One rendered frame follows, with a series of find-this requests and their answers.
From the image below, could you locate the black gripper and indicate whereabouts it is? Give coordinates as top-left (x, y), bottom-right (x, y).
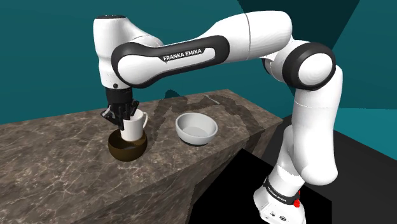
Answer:
top-left (100, 87), bottom-right (140, 130)

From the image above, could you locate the white mug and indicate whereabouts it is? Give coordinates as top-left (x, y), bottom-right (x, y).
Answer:
top-left (120, 108), bottom-right (149, 143)

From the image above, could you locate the brown bowl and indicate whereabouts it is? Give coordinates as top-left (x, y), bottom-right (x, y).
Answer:
top-left (107, 129), bottom-right (149, 163)

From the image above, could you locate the white bowl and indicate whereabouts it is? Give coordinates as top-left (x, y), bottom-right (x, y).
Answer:
top-left (174, 111), bottom-right (219, 147)

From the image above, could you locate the black robot stand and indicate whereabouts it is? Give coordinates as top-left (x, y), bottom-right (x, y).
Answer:
top-left (188, 148), bottom-right (333, 224)

